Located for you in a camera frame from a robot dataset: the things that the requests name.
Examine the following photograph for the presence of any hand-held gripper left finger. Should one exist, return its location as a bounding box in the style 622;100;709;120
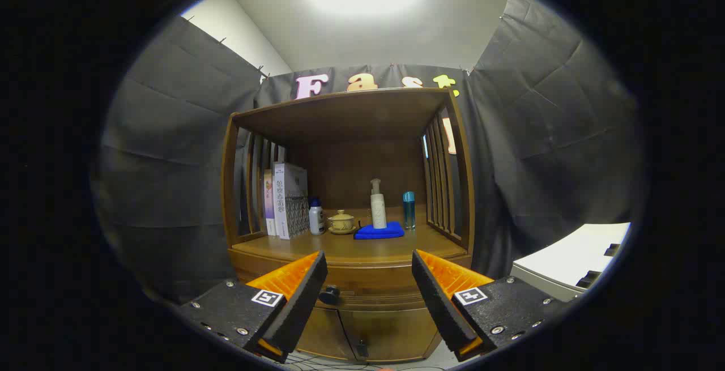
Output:
178;250;329;364

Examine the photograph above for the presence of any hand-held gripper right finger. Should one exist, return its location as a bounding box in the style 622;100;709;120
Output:
411;249;567;362

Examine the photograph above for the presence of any wooden drawer with black knob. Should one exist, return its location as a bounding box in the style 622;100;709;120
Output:
228;248;472;310

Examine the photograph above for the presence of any wooden cabinet door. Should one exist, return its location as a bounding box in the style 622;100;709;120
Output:
339;307;443;364
296;306;356;360

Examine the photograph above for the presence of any wooden countertop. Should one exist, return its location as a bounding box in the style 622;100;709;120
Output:
233;224;468;264

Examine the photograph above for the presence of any white drawer unit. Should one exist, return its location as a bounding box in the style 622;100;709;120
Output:
510;223;631;302

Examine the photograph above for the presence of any brown wooden cabinet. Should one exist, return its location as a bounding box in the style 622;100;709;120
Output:
221;88;475;364

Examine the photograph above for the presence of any white bottle with blue cap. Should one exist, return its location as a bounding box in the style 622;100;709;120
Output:
308;198;326;236

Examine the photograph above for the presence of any yellow lidded teacup with saucer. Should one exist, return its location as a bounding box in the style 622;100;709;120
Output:
328;210;358;235

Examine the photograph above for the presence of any blue folded cloth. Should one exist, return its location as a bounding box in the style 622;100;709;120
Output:
354;221;406;240

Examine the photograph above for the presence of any thin purple book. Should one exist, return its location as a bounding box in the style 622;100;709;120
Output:
263;169;278;237

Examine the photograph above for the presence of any thick white book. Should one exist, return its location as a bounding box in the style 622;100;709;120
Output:
273;163;310;240

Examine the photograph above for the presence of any white pump bottle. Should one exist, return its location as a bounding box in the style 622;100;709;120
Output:
370;178;388;229

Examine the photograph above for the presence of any black backdrop cloth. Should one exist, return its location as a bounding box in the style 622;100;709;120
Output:
93;0;643;304

